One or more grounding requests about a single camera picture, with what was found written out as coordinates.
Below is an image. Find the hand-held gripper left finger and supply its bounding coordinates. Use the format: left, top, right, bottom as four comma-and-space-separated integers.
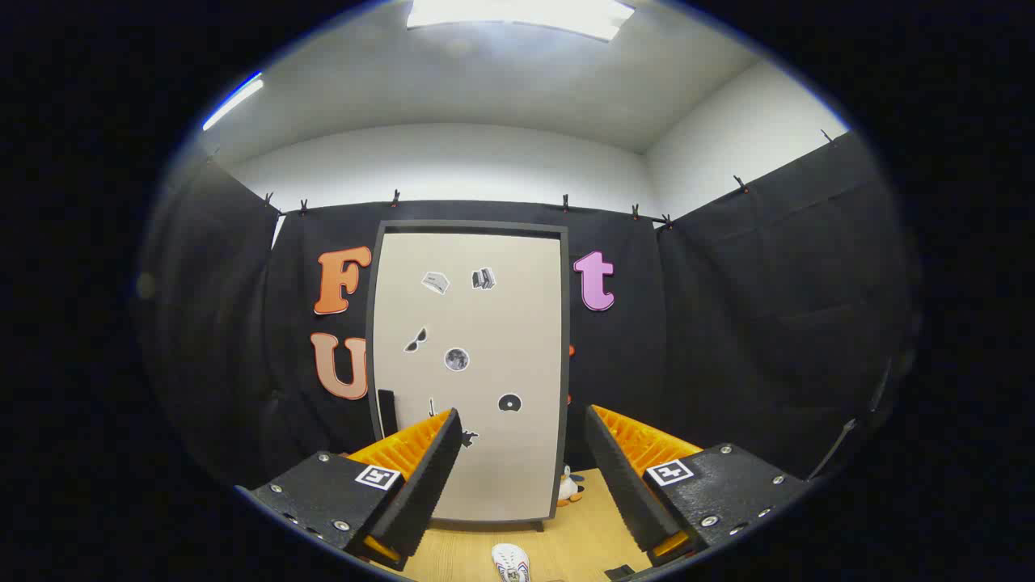
234, 408, 463, 572

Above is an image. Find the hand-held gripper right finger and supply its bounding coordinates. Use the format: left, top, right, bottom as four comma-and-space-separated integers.
584, 404, 811, 567

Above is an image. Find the white canvas shoe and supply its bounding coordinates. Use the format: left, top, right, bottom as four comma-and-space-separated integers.
492, 543, 531, 582

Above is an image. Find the grey shoe cabinet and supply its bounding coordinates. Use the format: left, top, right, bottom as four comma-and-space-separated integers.
365, 220, 571, 532

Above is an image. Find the black backdrop cloth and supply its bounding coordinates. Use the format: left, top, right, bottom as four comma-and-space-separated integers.
137, 133, 919, 488

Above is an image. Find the black metal stand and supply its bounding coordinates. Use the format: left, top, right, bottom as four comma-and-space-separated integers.
809, 356, 894, 483

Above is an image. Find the long ceiling light strip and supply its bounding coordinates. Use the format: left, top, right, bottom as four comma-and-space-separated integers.
202, 73, 265, 131

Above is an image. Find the rectangular ceiling light panel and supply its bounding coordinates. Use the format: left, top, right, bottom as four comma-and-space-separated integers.
407, 0, 636, 42

